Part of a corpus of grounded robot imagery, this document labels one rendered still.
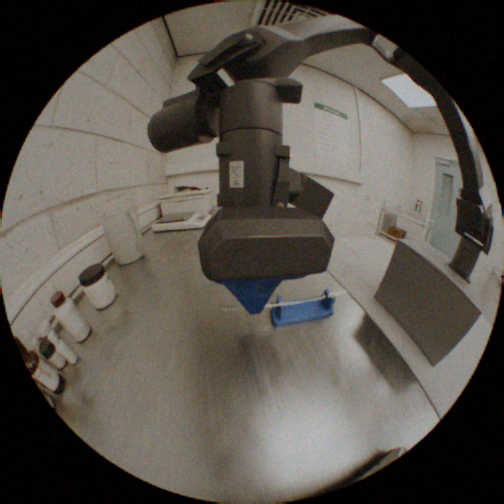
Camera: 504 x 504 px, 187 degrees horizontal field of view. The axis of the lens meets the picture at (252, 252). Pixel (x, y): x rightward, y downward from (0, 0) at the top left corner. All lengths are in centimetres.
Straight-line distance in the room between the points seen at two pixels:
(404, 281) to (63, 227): 76
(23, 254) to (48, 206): 14
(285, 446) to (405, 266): 29
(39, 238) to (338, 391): 61
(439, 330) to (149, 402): 39
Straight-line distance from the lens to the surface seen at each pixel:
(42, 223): 50
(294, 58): 20
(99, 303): 36
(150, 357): 24
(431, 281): 28
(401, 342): 30
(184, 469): 21
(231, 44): 16
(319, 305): 26
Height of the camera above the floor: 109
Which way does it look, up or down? 26 degrees down
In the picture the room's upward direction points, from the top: straight up
